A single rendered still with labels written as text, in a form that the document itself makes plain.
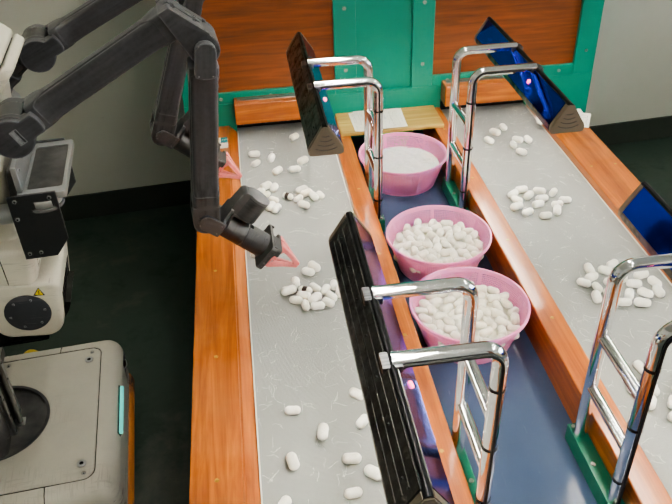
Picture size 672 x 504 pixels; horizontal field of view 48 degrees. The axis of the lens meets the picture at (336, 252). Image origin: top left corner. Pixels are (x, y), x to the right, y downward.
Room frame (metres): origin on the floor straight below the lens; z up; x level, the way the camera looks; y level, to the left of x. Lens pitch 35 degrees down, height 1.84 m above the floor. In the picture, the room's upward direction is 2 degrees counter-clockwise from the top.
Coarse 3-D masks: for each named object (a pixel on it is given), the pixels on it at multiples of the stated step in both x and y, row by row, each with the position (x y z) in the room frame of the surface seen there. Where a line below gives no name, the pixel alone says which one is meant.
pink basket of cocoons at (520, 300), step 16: (448, 272) 1.41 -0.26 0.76; (464, 272) 1.41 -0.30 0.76; (480, 272) 1.40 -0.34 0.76; (496, 272) 1.39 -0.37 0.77; (512, 288) 1.35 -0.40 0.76; (416, 304) 1.32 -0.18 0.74; (512, 304) 1.32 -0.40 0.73; (528, 304) 1.27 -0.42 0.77; (416, 320) 1.24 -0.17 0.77; (528, 320) 1.22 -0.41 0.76; (432, 336) 1.20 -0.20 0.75; (512, 336) 1.18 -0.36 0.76
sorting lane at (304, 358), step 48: (240, 144) 2.15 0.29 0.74; (288, 144) 2.14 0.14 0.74; (288, 192) 1.84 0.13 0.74; (336, 192) 1.83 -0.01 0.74; (288, 240) 1.60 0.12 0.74; (288, 336) 1.23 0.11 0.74; (336, 336) 1.22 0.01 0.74; (288, 384) 1.09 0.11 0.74; (336, 384) 1.08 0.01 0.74; (288, 432) 0.96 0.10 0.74; (336, 432) 0.96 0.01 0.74; (288, 480) 0.85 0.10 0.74; (336, 480) 0.85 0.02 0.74
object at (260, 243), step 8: (248, 232) 1.37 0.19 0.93; (256, 232) 1.38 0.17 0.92; (264, 232) 1.39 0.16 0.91; (272, 232) 1.41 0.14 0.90; (248, 240) 1.36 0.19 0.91; (256, 240) 1.37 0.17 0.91; (264, 240) 1.37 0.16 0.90; (272, 240) 1.37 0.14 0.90; (248, 248) 1.36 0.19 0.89; (256, 248) 1.36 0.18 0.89; (264, 248) 1.36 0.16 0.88; (272, 248) 1.34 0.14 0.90; (256, 256) 1.38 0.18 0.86; (264, 256) 1.34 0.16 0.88; (256, 264) 1.35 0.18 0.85; (264, 264) 1.34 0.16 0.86
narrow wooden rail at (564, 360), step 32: (480, 192) 1.76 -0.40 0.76; (512, 256) 1.46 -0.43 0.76; (544, 288) 1.33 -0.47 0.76; (544, 320) 1.22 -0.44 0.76; (544, 352) 1.18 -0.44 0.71; (576, 352) 1.12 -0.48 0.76; (576, 384) 1.03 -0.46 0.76; (576, 416) 1.00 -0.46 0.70; (608, 448) 0.88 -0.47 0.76; (640, 448) 0.87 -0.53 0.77; (640, 480) 0.80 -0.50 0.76
